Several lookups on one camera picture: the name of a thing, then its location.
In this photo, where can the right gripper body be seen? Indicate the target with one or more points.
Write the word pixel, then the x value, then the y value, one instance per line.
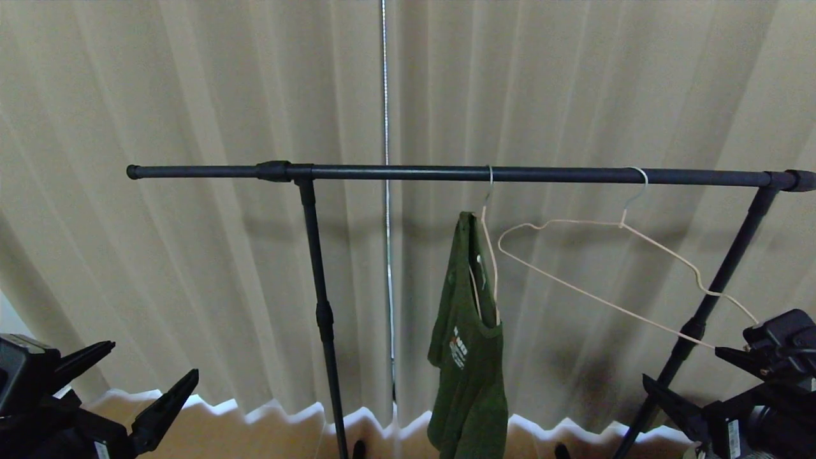
pixel 765 437

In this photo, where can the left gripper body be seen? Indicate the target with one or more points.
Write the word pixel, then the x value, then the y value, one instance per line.
pixel 76 433

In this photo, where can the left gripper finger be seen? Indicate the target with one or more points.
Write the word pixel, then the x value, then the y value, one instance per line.
pixel 80 368
pixel 162 414

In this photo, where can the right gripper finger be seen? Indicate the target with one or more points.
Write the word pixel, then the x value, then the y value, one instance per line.
pixel 682 411
pixel 743 360

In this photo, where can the green sleeveless top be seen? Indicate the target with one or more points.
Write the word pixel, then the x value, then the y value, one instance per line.
pixel 468 382

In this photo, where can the pink clothes hanger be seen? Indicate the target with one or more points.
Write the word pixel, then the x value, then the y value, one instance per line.
pixel 490 255
pixel 621 221

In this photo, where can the black clothes rack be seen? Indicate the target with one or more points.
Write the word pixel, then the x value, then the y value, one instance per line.
pixel 446 173

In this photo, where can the beige curtain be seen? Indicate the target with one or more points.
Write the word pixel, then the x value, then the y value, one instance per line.
pixel 191 95

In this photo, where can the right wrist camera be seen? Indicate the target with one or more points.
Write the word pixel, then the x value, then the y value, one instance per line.
pixel 781 335

